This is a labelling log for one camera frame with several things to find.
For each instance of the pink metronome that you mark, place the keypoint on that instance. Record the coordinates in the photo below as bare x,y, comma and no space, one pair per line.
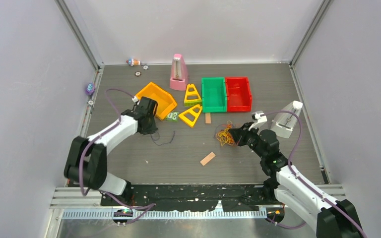
179,76

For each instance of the yellow triangle block upper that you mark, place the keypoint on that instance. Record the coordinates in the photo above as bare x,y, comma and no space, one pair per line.
192,96

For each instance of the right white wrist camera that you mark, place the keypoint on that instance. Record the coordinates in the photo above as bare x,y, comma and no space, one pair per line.
259,119

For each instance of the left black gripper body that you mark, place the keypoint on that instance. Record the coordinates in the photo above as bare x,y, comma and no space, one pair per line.
151,127

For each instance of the yellow triangle block lower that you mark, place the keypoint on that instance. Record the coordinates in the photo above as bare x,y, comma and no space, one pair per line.
191,115

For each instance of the orange plastic bin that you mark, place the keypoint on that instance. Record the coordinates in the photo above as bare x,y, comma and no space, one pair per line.
166,102

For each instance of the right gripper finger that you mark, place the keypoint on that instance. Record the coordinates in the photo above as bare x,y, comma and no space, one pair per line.
243,130
236,137

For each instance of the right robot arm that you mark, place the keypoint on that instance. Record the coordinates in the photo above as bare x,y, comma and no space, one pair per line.
326,215

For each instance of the small wooden block upright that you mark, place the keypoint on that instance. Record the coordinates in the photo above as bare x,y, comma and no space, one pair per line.
208,118

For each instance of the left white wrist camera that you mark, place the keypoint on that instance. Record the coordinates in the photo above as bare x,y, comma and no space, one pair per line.
135,99

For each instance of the yellow triangle block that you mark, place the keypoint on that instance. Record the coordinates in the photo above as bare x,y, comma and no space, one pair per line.
192,96
191,115

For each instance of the green plastic bin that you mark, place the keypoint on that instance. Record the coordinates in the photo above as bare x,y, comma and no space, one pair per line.
214,95

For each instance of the red plastic bin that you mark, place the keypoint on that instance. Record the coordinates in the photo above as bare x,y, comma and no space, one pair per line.
239,94

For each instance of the small toy figurine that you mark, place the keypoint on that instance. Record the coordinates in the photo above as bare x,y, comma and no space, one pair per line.
133,62

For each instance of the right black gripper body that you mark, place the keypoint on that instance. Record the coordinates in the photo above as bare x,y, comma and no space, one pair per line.
251,138

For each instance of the purple toy ball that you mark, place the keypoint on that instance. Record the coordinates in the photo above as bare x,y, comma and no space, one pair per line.
90,89

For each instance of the white metronome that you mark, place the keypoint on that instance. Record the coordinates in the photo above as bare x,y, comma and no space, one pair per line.
284,123

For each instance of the flat wooden block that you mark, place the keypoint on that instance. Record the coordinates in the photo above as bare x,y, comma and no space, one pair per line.
207,158

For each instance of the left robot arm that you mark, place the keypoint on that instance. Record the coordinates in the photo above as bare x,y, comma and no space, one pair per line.
87,158

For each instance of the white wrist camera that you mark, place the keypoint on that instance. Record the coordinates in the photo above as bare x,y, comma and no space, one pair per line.
259,119
135,99

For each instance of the green owl toy block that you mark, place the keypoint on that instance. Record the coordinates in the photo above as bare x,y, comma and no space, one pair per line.
172,116

